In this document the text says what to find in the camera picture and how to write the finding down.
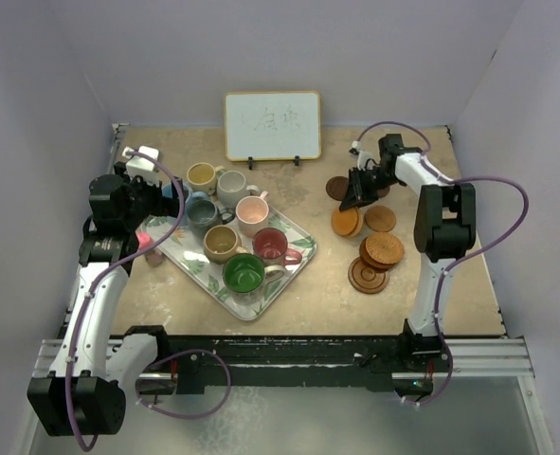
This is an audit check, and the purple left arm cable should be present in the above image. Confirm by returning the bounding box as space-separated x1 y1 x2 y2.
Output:
64 151 189 452

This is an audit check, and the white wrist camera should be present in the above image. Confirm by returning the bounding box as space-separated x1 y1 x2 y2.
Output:
122 146 160 185
350 140 378 171

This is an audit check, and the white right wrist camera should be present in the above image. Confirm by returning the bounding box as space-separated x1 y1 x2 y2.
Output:
350 140 378 171

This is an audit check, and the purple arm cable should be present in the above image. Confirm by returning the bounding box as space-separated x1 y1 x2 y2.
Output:
64 151 189 452
353 120 531 352

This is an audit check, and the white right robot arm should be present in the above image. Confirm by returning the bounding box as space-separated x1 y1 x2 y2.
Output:
339 134 476 371

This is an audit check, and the light blue ceramic cup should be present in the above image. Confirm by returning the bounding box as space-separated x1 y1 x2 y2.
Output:
162 183 209 206

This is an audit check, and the green ceramic cup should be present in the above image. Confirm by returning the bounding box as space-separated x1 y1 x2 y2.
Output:
222 253 287 296

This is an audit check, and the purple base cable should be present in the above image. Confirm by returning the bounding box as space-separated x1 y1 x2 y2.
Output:
399 350 463 410
135 349 233 421

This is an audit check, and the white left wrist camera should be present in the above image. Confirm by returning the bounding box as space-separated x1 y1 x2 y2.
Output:
122 146 160 185

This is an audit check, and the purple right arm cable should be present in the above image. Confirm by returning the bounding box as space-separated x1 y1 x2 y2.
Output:
353 120 531 352

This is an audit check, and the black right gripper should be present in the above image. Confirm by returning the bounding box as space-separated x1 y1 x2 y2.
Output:
341 166 402 212

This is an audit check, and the yellow ceramic cup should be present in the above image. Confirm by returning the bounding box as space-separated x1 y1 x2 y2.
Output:
186 162 226 195

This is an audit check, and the black front rail base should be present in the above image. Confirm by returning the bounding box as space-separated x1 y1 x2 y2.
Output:
150 335 452 394

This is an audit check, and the pink ceramic cup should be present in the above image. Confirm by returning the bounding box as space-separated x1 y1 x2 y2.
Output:
235 191 270 238

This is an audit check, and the grey blue ceramic cup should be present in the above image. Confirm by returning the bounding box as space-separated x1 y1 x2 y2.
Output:
187 200 235 240

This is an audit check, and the aluminium frame rail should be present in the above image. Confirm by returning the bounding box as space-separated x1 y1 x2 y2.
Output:
31 339 534 381

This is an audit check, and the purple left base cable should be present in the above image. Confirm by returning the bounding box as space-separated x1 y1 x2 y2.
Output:
135 349 233 421

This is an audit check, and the red ceramic cup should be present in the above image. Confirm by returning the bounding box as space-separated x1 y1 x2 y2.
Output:
252 227 302 267

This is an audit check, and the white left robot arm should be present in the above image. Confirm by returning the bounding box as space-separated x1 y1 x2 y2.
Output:
27 152 186 441

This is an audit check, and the light wooden coaster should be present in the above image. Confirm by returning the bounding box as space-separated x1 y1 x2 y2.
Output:
364 205 397 232

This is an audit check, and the dark walnut coaster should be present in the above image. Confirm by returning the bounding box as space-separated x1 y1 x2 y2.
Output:
325 175 349 201
375 187 390 198

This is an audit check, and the orange wooden coaster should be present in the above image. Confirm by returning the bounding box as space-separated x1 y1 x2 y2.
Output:
331 208 364 238

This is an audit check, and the woven bamboo coaster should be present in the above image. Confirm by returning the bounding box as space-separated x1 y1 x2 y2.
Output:
365 232 405 265
359 238 392 272

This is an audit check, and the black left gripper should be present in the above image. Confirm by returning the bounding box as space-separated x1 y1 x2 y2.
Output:
115 162 186 230

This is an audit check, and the white ceramic cup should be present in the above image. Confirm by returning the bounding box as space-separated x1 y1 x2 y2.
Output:
216 171 262 209

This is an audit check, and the tan ceramic cup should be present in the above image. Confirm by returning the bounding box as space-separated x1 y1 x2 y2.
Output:
203 226 249 264

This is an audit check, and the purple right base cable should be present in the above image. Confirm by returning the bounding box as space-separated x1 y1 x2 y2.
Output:
399 350 463 410

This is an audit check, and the floral serving tray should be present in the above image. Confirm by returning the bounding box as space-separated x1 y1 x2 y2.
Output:
158 208 317 321

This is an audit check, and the small whiteboard with stand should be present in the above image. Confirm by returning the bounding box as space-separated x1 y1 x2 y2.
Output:
224 91 321 165

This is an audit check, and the pink capped small bottle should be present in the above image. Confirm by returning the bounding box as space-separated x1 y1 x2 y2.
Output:
136 232 164 267

